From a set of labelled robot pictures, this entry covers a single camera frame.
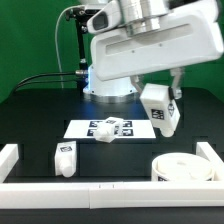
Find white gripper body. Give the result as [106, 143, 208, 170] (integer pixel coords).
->
[87, 0, 224, 81]

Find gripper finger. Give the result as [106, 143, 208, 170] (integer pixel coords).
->
[130, 75, 145, 94]
[170, 67, 185, 99]

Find white round stool seat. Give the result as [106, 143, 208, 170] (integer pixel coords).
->
[151, 153, 214, 181]

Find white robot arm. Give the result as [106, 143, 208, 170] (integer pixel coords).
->
[84, 0, 224, 103]

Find white marker sheet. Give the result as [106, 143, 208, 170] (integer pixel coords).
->
[64, 120, 155, 139]

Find black cables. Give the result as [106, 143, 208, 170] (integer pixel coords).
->
[12, 71, 88, 94]

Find grey camera cable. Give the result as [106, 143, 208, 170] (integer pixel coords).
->
[54, 4, 81, 90]

